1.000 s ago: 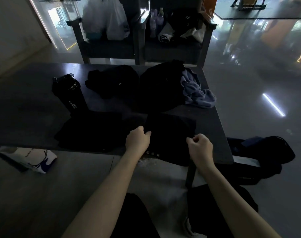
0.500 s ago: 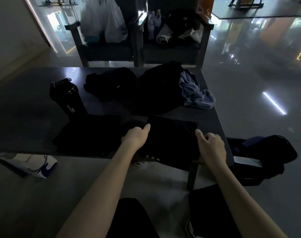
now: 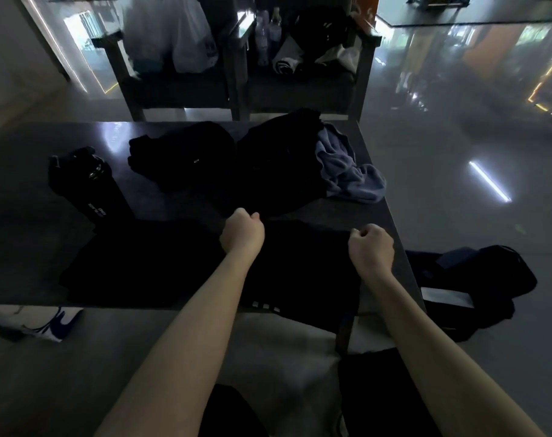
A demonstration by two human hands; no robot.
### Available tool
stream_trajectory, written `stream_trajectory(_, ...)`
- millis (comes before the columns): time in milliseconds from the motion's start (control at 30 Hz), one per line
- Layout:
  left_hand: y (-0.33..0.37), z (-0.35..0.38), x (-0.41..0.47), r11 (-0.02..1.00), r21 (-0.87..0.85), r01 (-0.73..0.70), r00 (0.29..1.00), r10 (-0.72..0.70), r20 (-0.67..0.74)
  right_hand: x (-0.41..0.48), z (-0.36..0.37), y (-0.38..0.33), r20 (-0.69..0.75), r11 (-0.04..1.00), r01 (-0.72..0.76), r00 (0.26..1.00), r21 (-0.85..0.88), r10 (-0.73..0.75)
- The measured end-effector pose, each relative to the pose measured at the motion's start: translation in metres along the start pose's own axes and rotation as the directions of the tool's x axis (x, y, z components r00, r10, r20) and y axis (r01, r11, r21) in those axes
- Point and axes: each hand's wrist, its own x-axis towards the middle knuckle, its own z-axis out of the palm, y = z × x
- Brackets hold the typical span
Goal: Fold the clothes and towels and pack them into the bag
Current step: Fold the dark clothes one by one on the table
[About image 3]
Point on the person's right leg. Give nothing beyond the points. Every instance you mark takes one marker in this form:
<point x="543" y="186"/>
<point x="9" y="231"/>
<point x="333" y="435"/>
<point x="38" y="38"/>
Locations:
<point x="383" y="393"/>

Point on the person's right hand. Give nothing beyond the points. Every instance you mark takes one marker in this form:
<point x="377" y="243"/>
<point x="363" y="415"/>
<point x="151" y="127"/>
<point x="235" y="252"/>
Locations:
<point x="371" y="252"/>

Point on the black bag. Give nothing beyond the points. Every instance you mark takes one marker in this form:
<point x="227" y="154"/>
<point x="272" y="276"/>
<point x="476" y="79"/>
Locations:
<point x="474" y="286"/>

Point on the person's leg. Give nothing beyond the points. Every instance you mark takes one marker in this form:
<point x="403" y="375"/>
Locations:
<point x="232" y="414"/>
<point x="383" y="393"/>

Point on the black water bottle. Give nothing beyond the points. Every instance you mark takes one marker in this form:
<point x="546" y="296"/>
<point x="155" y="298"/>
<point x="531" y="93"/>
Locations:
<point x="88" y="186"/>

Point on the black garment with white stripes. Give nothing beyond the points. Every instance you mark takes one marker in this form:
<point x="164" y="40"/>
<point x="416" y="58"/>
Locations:
<point x="166" y="263"/>

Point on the clear plastic bottle yellow cap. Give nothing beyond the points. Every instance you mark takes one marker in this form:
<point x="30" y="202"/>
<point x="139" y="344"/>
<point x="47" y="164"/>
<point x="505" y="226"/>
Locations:
<point x="275" y="23"/>

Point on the white paper tag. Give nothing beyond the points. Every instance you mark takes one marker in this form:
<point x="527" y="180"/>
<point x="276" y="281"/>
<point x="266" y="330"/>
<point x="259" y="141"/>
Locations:
<point x="446" y="298"/>

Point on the person's left leg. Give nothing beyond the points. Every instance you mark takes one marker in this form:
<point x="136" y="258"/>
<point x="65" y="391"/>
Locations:
<point x="232" y="414"/>

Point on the person's right forearm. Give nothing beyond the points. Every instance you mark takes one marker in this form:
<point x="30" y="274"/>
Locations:
<point x="435" y="354"/>

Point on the dark furniture base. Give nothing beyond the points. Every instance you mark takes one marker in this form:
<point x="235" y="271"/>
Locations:
<point x="437" y="0"/>

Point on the black backpack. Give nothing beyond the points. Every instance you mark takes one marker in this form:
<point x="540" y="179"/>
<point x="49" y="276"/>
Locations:
<point x="317" y="31"/>

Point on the person's left fingers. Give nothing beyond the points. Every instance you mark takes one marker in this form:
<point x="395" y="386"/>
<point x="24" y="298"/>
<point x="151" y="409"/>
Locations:
<point x="246" y="214"/>

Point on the crumpled black garment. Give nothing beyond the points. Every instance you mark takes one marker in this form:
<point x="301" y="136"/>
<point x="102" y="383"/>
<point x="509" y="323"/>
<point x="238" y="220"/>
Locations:
<point x="278" y="163"/>

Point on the person's right fingers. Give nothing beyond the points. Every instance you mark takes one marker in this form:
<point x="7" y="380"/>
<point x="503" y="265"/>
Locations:
<point x="360" y="234"/>

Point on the blue-grey cloth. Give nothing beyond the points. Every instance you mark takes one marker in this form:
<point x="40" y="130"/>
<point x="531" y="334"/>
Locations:
<point x="344" y="170"/>

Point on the black and white striped cloth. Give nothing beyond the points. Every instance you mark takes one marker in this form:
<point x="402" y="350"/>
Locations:
<point x="287" y="64"/>

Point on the dark wooden chair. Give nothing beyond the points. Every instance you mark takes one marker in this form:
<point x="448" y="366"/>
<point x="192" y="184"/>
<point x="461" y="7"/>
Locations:
<point x="303" y="90"/>
<point x="166" y="86"/>

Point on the folded black garment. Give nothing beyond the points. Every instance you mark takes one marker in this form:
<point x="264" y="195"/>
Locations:
<point x="182" y="154"/>

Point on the person's left forearm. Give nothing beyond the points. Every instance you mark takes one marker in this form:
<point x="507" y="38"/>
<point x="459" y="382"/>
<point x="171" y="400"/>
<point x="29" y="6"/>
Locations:
<point x="185" y="341"/>

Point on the dark table leg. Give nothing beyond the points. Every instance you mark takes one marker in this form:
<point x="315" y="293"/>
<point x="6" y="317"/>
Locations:
<point x="344" y="334"/>

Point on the person's left hand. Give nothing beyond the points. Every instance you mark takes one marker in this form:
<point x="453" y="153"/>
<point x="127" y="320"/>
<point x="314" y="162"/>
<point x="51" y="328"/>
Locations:
<point x="241" y="234"/>

